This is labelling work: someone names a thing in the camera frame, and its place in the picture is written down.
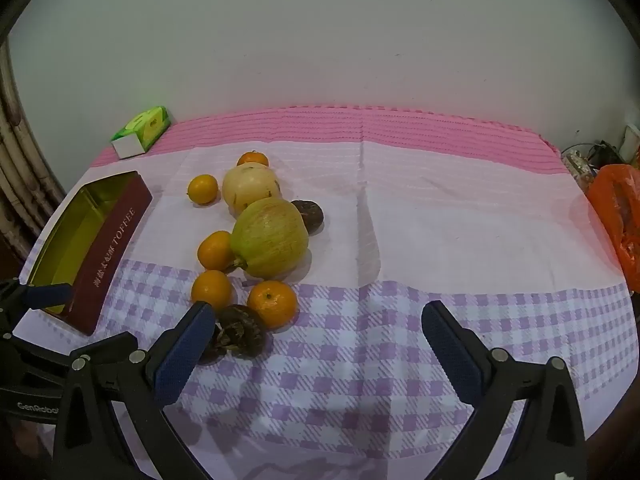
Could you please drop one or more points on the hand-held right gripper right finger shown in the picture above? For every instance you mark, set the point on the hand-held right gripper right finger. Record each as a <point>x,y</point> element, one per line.
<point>450,350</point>

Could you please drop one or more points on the white power adapter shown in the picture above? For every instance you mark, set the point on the white power adapter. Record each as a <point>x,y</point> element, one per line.
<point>631,145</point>

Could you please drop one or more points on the bamboo furniture frame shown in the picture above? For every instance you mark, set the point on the bamboo furniture frame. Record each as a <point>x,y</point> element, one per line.
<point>15,160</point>

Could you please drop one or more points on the orange plastic bag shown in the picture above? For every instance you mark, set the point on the orange plastic bag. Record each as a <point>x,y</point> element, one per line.
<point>615,210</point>

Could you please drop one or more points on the green tissue box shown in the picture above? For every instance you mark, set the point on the green tissue box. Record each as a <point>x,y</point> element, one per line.
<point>145,127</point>

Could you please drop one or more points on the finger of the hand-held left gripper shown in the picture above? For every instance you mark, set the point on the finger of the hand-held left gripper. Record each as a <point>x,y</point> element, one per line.
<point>107,344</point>
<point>50,294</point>

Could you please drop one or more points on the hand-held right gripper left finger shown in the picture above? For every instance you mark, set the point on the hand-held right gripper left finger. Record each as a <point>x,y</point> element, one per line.
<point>185,355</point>

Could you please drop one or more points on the orange mandarin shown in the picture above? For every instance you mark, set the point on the orange mandarin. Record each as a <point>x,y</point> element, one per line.
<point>211,289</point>
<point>214,251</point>
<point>272,304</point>
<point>252,160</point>
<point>202,189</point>

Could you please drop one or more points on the pale yellow pear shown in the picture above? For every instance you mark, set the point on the pale yellow pear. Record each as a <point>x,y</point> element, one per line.
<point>250,185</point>

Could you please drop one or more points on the dark brown mangosteen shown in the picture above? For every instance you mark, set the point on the dark brown mangosteen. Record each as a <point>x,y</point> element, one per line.
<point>310,216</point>
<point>240,332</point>

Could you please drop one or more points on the dark red tin box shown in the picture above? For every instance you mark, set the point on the dark red tin box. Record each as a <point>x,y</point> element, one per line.
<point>117,245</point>

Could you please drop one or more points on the pink purple checked tablecloth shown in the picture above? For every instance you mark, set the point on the pink purple checked tablecloth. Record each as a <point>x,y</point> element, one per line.
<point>400,260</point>

